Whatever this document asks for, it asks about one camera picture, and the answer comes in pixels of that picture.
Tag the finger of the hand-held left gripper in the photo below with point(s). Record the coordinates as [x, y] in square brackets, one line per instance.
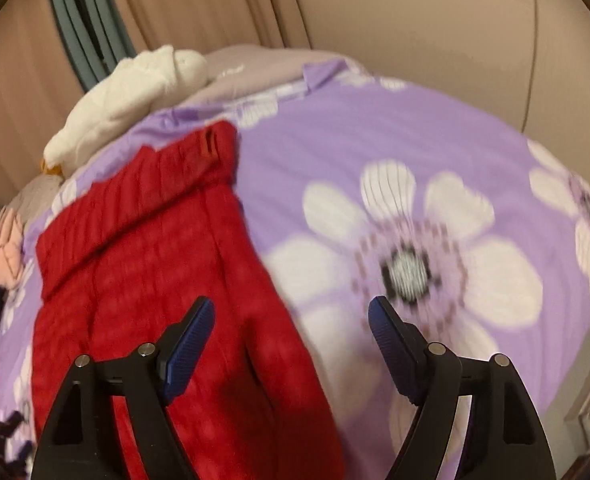
[6, 427]

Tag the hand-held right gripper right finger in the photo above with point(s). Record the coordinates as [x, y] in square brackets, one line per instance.
[390, 350]

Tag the pile of pink clothes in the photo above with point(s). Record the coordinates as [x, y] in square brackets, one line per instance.
[7, 250]

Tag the grey bed sheet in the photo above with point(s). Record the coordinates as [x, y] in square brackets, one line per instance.
[35, 195]

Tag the purple floral blanket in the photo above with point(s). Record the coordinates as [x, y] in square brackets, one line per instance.
[325, 150]

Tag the teal metal frame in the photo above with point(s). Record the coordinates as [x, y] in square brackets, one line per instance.
[67, 20]

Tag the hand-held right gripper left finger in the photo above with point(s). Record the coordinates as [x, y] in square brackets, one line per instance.
[190, 350]

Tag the grey pillow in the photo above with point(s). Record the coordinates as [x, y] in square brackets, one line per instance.
[255, 67]

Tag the red down jacket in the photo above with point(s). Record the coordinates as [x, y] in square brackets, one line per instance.
[150, 260]

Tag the white plush goose toy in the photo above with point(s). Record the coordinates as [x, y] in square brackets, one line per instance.
[125, 95]

